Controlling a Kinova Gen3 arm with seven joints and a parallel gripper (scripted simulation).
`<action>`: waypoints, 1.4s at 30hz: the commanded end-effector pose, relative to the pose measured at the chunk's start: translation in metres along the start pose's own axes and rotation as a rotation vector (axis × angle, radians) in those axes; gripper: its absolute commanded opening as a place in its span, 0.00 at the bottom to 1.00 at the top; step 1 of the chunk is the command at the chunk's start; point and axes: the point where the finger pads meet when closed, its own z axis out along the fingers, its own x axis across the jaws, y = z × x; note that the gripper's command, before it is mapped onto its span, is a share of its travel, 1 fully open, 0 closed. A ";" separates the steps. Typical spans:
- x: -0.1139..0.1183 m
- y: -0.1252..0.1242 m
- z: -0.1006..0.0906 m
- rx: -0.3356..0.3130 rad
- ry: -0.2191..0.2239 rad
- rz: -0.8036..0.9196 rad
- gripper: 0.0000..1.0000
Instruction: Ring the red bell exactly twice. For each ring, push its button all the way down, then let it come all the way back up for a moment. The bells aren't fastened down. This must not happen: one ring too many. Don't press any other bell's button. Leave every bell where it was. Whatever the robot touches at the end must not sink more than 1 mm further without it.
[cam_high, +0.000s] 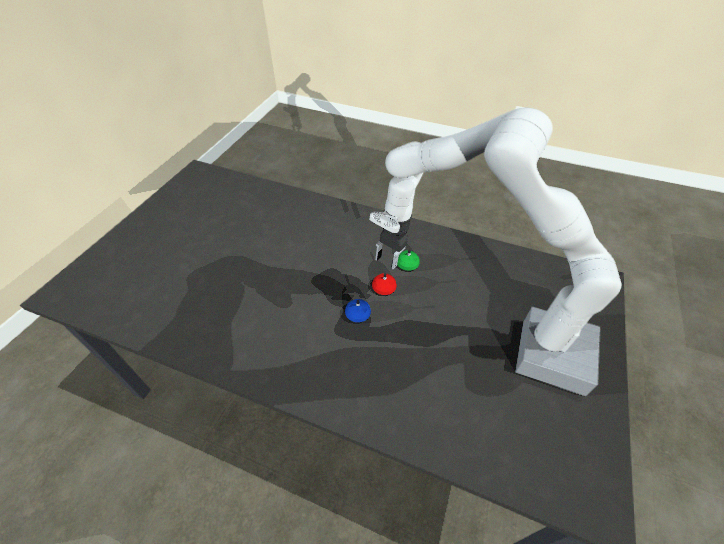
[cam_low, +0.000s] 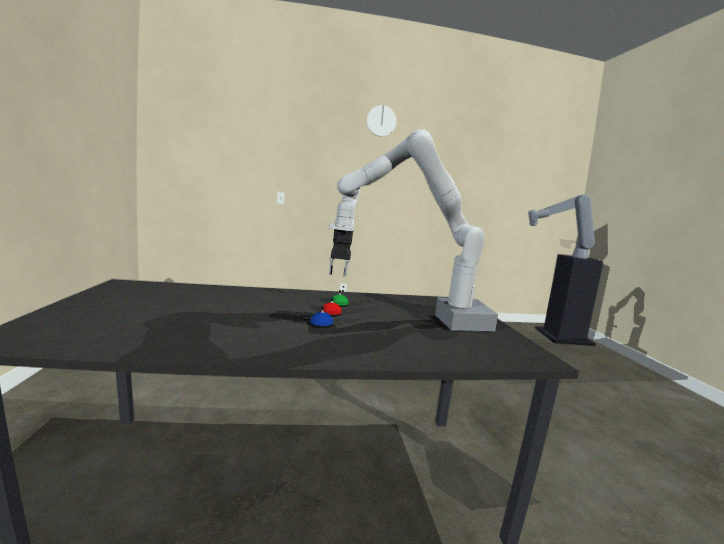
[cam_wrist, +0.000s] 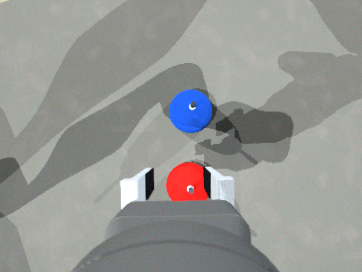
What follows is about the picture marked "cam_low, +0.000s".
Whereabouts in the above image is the green dome bell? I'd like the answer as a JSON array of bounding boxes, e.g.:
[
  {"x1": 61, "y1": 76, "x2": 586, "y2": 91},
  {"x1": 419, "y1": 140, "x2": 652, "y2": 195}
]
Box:
[{"x1": 332, "y1": 290, "x2": 348, "y2": 307}]

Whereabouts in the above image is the red dome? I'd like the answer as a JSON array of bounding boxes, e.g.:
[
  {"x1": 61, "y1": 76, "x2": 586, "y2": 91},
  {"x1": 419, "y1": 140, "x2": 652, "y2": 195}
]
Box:
[{"x1": 323, "y1": 298, "x2": 341, "y2": 316}]

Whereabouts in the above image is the blue dome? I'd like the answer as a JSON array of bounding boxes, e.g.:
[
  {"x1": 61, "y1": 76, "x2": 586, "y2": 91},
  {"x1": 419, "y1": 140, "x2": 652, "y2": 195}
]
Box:
[{"x1": 311, "y1": 307, "x2": 333, "y2": 328}]

